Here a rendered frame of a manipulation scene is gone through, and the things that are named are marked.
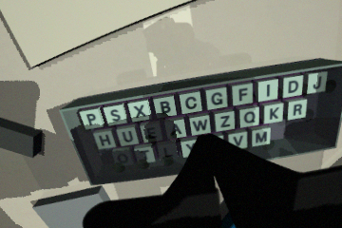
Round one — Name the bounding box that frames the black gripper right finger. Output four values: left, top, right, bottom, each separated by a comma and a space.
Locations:
205, 134, 342, 228

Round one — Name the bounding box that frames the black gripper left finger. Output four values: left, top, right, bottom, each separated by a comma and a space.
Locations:
83, 135, 222, 228

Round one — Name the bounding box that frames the grey keyboard with white letter keys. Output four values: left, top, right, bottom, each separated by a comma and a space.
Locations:
58, 58, 342, 186

